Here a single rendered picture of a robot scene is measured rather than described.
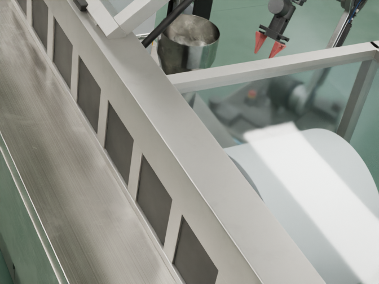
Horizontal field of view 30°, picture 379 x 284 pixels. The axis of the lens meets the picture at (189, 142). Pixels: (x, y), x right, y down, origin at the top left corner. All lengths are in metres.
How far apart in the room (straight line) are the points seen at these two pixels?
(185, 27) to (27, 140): 0.51
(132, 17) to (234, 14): 3.67
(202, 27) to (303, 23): 3.38
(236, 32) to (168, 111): 3.60
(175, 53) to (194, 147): 0.53
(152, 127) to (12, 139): 0.38
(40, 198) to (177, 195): 0.30
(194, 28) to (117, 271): 0.72
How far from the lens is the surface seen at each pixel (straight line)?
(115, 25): 1.31
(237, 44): 4.62
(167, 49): 1.59
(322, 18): 5.17
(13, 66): 1.60
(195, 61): 1.59
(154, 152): 1.13
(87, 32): 1.33
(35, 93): 1.52
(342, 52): 1.53
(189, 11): 2.04
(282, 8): 2.42
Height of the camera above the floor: 2.34
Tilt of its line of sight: 39 degrees down
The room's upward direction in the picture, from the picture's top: 11 degrees clockwise
